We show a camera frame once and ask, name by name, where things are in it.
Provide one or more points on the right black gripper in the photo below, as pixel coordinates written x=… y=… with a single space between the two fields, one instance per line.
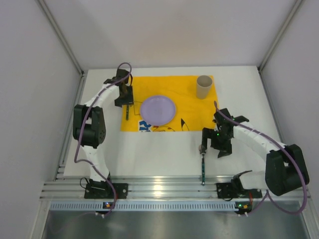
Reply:
x=207 y=137

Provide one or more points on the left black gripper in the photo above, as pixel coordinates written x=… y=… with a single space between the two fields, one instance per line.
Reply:
x=125 y=100

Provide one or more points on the fork with green handle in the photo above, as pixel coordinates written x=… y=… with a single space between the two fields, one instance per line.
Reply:
x=127 y=112

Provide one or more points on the spoon with green handle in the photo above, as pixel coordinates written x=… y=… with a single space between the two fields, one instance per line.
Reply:
x=203 y=166

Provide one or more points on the purple plastic plate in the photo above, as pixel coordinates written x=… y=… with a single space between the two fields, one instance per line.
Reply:
x=157 y=110

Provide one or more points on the yellow cloth placemat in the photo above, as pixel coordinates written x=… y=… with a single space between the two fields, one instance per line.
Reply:
x=192 y=114

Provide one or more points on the beige paper cup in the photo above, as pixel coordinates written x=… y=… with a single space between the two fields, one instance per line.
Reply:
x=203 y=86

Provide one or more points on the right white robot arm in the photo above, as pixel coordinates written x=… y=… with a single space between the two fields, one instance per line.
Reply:
x=285 y=169

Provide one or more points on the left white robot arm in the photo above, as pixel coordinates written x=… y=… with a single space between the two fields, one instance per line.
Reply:
x=90 y=131

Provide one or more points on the left aluminium frame post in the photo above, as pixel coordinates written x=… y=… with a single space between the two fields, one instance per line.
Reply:
x=59 y=34

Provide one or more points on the aluminium frame post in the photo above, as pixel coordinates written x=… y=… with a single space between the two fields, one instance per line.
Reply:
x=59 y=34
x=280 y=34

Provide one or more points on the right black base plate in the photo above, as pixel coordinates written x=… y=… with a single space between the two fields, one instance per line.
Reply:
x=230 y=190

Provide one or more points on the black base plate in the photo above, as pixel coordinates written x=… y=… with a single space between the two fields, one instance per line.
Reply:
x=230 y=190
x=121 y=190

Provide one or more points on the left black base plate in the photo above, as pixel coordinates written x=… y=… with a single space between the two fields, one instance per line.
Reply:
x=121 y=190

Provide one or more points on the aluminium front rail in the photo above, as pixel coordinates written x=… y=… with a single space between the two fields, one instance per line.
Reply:
x=158 y=187

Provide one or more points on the perforated cable duct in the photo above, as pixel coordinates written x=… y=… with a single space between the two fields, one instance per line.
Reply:
x=149 y=206

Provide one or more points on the right aluminium frame post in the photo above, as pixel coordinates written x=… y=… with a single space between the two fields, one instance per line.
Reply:
x=280 y=34

